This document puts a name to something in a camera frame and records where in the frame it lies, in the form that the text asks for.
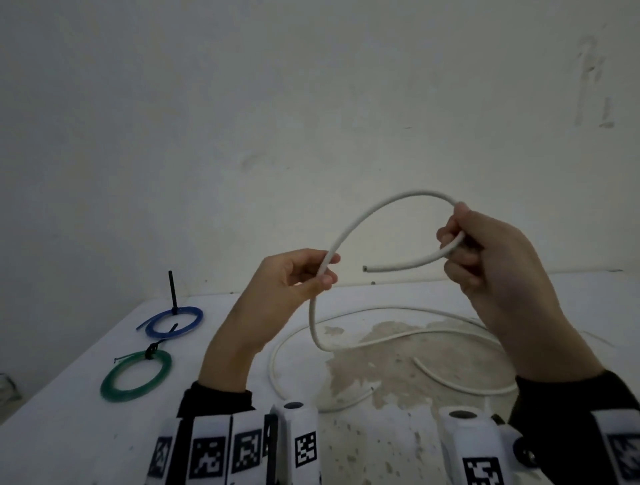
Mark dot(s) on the person's left hand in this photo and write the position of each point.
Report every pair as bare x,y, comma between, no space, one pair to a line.
275,295

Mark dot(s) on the person's right hand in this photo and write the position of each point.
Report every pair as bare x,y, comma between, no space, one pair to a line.
505,280

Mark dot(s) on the black zip tie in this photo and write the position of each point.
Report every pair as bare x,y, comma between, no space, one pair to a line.
149,352
172,290

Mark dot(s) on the person's left forearm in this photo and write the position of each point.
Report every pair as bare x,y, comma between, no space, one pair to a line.
230,365

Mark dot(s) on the black left wristband with markers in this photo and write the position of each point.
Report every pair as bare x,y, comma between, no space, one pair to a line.
215,399

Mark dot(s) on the black wristband with markers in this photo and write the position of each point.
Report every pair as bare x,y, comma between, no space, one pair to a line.
215,399
560,414

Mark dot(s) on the black right wristband with markers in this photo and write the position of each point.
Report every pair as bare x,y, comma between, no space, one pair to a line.
560,414

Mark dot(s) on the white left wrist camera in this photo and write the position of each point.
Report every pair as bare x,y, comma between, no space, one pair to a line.
300,419

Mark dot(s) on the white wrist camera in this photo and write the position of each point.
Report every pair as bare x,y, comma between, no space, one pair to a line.
300,419
470,434

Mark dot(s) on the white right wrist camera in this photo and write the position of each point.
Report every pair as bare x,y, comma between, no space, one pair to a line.
470,434

